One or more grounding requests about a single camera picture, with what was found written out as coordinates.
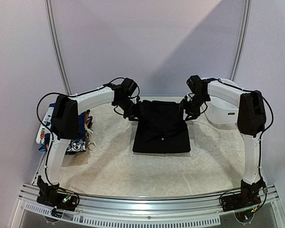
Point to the wall aluminium profile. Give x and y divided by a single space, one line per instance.
56 46
241 39

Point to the black garment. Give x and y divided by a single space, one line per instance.
161 129

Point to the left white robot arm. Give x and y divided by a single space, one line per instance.
69 119

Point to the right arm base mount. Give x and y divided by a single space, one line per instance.
246 203

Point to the white plastic basket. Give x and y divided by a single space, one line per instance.
224 101

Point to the aluminium front rail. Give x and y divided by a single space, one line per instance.
202 211

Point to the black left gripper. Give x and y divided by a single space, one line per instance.
137 113

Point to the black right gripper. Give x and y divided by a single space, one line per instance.
188 109

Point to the right wall aluminium profile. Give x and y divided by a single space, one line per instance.
241 39

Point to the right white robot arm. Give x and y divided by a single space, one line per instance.
251 122

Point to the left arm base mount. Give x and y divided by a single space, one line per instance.
59 199

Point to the left wall aluminium profile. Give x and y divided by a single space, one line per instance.
56 46

